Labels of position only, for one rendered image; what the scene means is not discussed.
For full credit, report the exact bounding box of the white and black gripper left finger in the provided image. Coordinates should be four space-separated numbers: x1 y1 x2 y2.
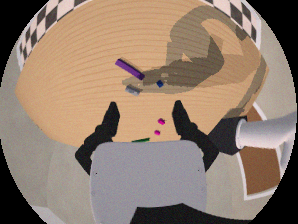
75 102 120 176

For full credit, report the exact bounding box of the small blue block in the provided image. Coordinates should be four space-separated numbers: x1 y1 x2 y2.
156 80 163 88

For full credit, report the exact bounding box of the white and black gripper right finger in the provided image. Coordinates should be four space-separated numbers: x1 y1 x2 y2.
172 100 219 173

